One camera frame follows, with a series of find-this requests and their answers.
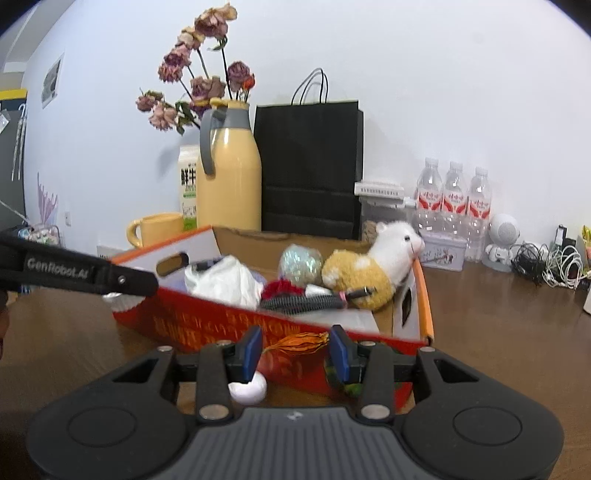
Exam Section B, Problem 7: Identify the white pleated paper cup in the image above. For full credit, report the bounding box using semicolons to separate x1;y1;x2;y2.
102;292;144;316

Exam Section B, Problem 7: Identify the pale printed tin box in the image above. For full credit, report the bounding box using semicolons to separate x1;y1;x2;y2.
418;229;467;272

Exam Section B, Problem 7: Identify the glittery silver ball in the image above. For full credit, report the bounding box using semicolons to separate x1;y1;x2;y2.
278;244;324;287

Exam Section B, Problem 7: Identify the green fuzzy object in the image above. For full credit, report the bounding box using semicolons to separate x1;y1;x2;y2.
323;357;363;398

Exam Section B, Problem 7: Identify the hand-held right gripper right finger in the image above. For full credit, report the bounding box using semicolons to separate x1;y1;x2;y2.
329;324;482;421

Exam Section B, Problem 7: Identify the black hair brush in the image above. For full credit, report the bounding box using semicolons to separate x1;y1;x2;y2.
259;286;376;315

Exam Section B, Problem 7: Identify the purple flower wall sticker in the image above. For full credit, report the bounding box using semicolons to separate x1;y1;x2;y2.
37;173;60;223

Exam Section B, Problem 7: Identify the orange and white cardboard box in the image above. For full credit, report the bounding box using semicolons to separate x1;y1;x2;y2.
111;225;435;416

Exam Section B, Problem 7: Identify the black charger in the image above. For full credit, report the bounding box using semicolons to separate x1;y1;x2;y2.
554;224;578;253

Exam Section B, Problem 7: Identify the clear water bottle red label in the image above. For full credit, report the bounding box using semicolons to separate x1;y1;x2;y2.
416;158;445;232
466;167;493;263
442;161;470;236

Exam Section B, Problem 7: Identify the framed wall picture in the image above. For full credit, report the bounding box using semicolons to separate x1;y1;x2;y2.
41;53;65;110

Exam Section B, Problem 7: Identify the white egg-shaped object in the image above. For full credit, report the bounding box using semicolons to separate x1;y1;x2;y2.
228;369;269;406

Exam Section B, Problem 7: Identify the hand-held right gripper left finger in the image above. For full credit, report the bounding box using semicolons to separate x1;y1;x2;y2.
113;325;264;425

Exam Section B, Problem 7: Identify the white robot figurine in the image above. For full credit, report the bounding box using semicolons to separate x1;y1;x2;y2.
482;212;524;272

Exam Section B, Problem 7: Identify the clear container of seeds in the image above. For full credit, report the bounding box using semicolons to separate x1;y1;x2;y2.
354;180;416;243

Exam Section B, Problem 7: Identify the yellow thermos jug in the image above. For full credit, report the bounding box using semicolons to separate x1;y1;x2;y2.
196;98;263;232

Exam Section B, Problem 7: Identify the red fabric rose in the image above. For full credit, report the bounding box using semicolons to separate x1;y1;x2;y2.
261;279;305;302

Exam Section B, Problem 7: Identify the small wire basket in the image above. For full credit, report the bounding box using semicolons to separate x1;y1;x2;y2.
18;224;64;248

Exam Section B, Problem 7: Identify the white and yellow alpaca plush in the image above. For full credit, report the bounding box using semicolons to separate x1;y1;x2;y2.
321;222;426;311

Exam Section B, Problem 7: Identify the dark grey door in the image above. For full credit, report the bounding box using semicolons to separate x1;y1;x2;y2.
0;90;29;223

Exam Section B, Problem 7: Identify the black cable bundle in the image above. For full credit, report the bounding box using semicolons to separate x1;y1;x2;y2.
510;242;550;286

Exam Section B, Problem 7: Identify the white cable bundle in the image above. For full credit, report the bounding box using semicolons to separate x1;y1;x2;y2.
542;244;585;291

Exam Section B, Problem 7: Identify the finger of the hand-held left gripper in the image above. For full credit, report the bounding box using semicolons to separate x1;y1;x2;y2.
94;259;160;298

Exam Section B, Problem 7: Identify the dried pink rose bouquet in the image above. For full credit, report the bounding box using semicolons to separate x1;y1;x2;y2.
135;4;257;136

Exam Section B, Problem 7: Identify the orange dried flower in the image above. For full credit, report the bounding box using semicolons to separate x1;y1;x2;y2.
265;331;331;356

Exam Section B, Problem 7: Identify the white plastic bag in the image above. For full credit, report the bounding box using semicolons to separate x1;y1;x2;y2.
185;255;264;311

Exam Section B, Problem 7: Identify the black paper bag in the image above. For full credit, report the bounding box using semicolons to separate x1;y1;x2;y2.
254;68;365;241

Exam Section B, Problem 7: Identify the yellow mug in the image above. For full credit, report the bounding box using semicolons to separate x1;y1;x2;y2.
127;213;185;250

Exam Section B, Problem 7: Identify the white milk carton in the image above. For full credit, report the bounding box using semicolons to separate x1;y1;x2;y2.
178;144;202;232

